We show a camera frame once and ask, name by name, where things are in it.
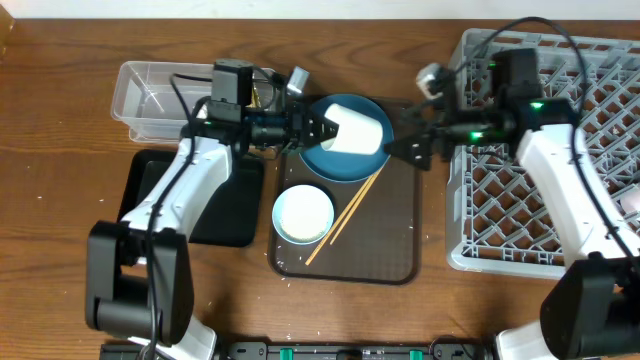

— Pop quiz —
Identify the white cup green inside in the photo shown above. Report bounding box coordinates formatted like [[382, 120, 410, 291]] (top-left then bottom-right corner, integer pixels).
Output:
[[320, 104, 384, 156]]

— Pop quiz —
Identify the dark blue plate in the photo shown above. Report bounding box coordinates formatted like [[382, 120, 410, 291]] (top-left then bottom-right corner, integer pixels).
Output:
[[300, 94, 394, 182]]

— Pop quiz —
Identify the yellow green snack wrapper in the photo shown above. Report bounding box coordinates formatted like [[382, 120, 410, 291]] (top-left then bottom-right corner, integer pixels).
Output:
[[251, 90, 261, 108]]

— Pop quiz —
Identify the white cup pink inside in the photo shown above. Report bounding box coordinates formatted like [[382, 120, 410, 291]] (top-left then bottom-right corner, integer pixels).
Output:
[[620, 187, 640, 215]]

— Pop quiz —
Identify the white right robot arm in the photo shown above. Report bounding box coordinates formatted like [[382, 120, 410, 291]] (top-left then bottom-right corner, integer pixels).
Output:
[[385, 49, 639, 359]]

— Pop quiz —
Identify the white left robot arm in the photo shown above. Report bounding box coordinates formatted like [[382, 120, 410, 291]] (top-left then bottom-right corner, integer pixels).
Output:
[[85, 59, 338, 359]]

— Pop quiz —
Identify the grey dishwasher rack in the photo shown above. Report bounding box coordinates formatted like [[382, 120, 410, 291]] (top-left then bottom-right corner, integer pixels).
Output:
[[446, 28, 639, 279]]

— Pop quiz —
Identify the clear plastic waste bin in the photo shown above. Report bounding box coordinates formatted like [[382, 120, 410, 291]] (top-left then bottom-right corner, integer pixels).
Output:
[[110, 60, 285, 146]]

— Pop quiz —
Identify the wooden chopstick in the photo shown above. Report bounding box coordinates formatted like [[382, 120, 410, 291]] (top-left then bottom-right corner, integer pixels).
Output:
[[330, 170, 381, 245], [304, 172, 379, 267]]

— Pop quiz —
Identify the light blue rice bowl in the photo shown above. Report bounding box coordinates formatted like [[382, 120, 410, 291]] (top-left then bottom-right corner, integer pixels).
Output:
[[271, 185, 335, 245]]

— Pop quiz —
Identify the brown serving tray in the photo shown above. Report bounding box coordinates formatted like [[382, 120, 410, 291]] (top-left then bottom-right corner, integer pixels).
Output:
[[268, 94, 421, 285]]

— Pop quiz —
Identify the black plastic tray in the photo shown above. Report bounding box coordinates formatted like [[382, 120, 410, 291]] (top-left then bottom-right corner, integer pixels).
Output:
[[117, 149, 264, 247]]

